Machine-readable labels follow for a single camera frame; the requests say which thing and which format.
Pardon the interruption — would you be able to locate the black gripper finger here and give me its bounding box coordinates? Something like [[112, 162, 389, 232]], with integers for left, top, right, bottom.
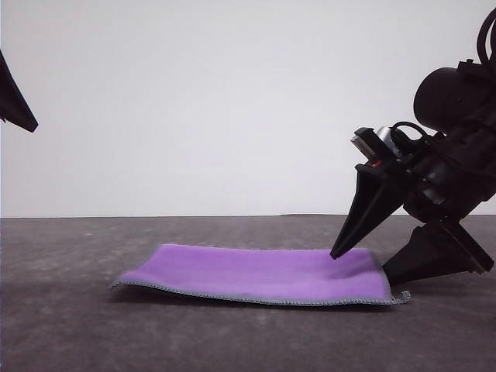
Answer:
[[329, 165, 407, 260], [0, 49, 40, 134], [382, 223, 473, 281]]

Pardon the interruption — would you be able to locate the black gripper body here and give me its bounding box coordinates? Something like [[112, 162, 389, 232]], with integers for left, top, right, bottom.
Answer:
[[354, 126, 496, 274]]

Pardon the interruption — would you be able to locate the purple towel with grey hem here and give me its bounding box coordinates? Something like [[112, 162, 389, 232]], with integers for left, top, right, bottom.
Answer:
[[111, 243, 412, 307]]

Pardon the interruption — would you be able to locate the grey table cloth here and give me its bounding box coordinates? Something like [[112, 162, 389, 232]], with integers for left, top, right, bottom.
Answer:
[[0, 213, 496, 372]]

